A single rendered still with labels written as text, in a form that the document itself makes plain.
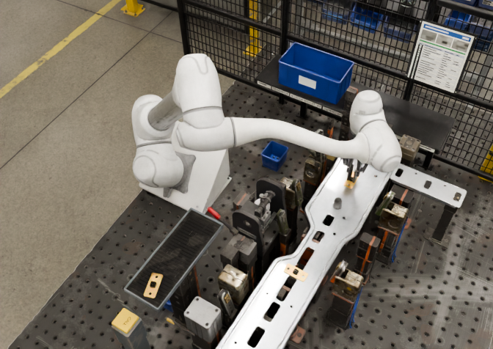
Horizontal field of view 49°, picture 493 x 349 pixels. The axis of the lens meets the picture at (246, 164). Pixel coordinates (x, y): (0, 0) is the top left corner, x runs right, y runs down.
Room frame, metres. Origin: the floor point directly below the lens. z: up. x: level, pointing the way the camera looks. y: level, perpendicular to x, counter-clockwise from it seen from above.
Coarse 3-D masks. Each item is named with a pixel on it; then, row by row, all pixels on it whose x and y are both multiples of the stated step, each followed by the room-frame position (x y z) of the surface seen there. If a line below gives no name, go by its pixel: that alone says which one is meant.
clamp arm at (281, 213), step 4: (280, 212) 1.12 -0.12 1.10; (284, 212) 1.13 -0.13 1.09; (276, 216) 1.11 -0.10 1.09; (280, 216) 1.11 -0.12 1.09; (284, 216) 1.12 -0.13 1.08; (280, 220) 1.10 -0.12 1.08; (284, 220) 1.11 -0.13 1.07; (280, 224) 1.10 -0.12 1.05; (284, 224) 1.11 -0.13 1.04; (280, 228) 1.10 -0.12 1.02; (284, 228) 1.10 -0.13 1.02; (288, 228) 1.12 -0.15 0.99; (280, 232) 1.10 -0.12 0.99; (284, 232) 1.10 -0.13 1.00
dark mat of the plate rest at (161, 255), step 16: (192, 224) 1.04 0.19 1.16; (208, 224) 1.04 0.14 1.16; (176, 240) 0.98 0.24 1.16; (192, 240) 0.97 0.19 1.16; (208, 240) 0.97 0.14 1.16; (160, 256) 0.92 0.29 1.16; (176, 256) 0.92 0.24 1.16; (192, 256) 0.91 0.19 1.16; (144, 272) 0.86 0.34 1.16; (160, 272) 0.86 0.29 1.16; (176, 272) 0.86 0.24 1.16; (128, 288) 0.80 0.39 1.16; (144, 288) 0.80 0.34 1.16; (160, 288) 0.80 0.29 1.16; (160, 304) 0.75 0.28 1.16
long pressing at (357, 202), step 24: (336, 168) 1.40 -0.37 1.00; (336, 192) 1.28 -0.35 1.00; (360, 192) 1.27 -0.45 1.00; (312, 216) 1.17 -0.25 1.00; (336, 216) 1.16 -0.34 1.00; (360, 216) 1.16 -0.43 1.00; (312, 240) 1.06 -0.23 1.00; (336, 240) 1.06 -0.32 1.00; (312, 264) 0.96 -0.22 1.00; (264, 288) 0.87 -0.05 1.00; (312, 288) 0.87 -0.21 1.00; (240, 312) 0.78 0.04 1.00; (264, 312) 0.78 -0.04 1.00; (288, 312) 0.78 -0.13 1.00; (240, 336) 0.70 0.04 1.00; (264, 336) 0.70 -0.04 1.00; (288, 336) 0.70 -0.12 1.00
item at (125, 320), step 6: (120, 312) 0.72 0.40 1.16; (126, 312) 0.72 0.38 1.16; (120, 318) 0.70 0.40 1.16; (126, 318) 0.70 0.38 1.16; (132, 318) 0.70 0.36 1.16; (138, 318) 0.70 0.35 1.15; (114, 324) 0.69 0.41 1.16; (120, 324) 0.69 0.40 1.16; (126, 324) 0.68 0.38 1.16; (132, 324) 0.68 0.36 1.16; (126, 330) 0.67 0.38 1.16
